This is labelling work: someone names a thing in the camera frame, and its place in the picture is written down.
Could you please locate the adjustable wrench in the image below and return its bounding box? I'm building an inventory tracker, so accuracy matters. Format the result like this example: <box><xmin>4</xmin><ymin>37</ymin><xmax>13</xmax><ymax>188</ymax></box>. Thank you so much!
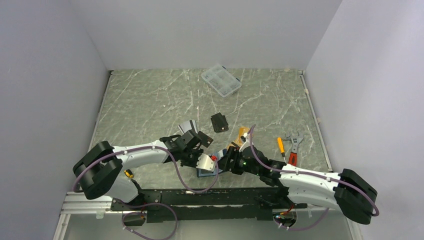
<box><xmin>286</xmin><ymin>131</ymin><xmax>304</xmax><ymax>154</ymax></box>

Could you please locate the loose orange card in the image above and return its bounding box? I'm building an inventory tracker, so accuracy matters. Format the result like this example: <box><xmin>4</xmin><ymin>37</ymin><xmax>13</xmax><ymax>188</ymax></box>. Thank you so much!
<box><xmin>226</xmin><ymin>141</ymin><xmax>240</xmax><ymax>150</ymax></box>

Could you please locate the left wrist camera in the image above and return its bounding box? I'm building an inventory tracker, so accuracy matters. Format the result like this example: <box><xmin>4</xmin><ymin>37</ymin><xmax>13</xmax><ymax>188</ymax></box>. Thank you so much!
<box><xmin>196</xmin><ymin>153</ymin><xmax>219</xmax><ymax>173</ymax></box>

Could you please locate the orange card stack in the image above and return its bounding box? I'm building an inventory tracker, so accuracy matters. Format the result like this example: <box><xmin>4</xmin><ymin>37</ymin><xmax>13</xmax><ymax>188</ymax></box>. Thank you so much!
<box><xmin>235</xmin><ymin>126</ymin><xmax>250</xmax><ymax>146</ymax></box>

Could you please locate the clear plastic organizer box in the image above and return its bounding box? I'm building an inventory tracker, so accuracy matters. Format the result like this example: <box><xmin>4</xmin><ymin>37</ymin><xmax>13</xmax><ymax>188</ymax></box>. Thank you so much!
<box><xmin>201</xmin><ymin>64</ymin><xmax>242</xmax><ymax>98</ymax></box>

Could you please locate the blue leather card holder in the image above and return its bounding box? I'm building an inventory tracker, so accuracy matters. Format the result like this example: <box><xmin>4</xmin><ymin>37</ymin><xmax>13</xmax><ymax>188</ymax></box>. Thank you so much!
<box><xmin>196</xmin><ymin>149</ymin><xmax>227</xmax><ymax>178</ymax></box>

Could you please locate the aluminium rail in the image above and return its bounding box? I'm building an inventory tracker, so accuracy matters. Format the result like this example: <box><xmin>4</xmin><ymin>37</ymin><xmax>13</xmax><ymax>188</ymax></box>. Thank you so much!
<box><xmin>60</xmin><ymin>188</ymin><xmax>354</xmax><ymax>216</ymax></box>

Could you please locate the yellow black screwdriver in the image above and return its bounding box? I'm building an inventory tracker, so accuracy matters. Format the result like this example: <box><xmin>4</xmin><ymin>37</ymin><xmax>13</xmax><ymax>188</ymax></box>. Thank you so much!
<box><xmin>124</xmin><ymin>169</ymin><xmax>134</xmax><ymax>179</ymax></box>

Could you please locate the loose black card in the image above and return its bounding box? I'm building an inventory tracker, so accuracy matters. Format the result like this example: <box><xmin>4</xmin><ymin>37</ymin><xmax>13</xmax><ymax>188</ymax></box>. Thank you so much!
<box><xmin>197</xmin><ymin>130</ymin><xmax>214</xmax><ymax>148</ymax></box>

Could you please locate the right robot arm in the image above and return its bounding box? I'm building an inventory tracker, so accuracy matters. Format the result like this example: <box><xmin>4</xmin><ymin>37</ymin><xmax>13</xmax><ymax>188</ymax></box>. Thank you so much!
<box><xmin>217</xmin><ymin>147</ymin><xmax>378</xmax><ymax>225</ymax></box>

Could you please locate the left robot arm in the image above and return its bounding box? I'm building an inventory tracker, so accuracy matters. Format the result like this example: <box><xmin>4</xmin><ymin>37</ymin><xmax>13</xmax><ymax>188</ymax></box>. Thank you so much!
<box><xmin>72</xmin><ymin>130</ymin><xmax>216</xmax><ymax>210</ymax></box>

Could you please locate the orange handled tool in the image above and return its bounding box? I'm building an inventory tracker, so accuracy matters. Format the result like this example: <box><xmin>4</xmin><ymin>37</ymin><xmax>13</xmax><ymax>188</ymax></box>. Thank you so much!
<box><xmin>277</xmin><ymin>137</ymin><xmax>288</xmax><ymax>163</ymax></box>

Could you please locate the black base frame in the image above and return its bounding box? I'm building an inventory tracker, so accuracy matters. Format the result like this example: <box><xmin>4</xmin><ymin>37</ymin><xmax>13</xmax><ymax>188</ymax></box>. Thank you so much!
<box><xmin>110</xmin><ymin>187</ymin><xmax>307</xmax><ymax>223</ymax></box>

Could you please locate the red tool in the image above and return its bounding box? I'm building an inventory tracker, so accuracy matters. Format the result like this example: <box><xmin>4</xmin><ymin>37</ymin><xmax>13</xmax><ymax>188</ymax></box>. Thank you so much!
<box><xmin>287</xmin><ymin>151</ymin><xmax>298</xmax><ymax>166</ymax></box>

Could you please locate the silver card stack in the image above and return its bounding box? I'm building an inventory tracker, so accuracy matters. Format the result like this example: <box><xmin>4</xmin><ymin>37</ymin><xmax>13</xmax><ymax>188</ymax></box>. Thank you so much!
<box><xmin>178</xmin><ymin>119</ymin><xmax>199</xmax><ymax>134</ymax></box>

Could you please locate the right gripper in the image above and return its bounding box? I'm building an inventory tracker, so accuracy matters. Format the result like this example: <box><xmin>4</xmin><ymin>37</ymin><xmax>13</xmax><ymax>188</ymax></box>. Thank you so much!
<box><xmin>215</xmin><ymin>145</ymin><xmax>261</xmax><ymax>176</ymax></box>

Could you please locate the black card stack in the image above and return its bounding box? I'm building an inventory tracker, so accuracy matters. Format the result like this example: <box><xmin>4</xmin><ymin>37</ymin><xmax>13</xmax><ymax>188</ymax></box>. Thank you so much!
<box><xmin>210</xmin><ymin>112</ymin><xmax>229</xmax><ymax>133</ymax></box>

